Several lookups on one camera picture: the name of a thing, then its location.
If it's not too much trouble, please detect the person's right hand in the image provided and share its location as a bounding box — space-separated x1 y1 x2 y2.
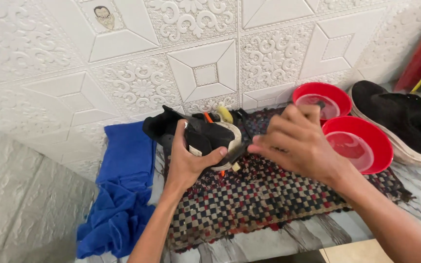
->
247 104 347 188

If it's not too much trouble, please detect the black shoe with worn sole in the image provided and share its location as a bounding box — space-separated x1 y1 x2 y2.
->
143 105 252 172

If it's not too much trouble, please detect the person's left hand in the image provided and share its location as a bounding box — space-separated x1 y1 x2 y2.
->
166 119 229 190

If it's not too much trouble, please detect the checkered woven mat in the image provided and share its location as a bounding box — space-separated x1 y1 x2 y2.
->
163 106 414 253

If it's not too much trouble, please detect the red bowl of water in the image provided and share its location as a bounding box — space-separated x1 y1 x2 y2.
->
292 82 353 125
322 116 394 175

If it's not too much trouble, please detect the blue cloth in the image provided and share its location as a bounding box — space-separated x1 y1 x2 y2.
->
76 121 158 259

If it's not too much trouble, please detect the dark shoe brush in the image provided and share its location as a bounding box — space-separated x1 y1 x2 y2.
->
230 141 257 167

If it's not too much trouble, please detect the black shoe with cream sole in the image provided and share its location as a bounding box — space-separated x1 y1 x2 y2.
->
348 80 421 168

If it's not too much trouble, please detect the cartoon face sticker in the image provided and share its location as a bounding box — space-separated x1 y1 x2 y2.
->
93 5 116 31

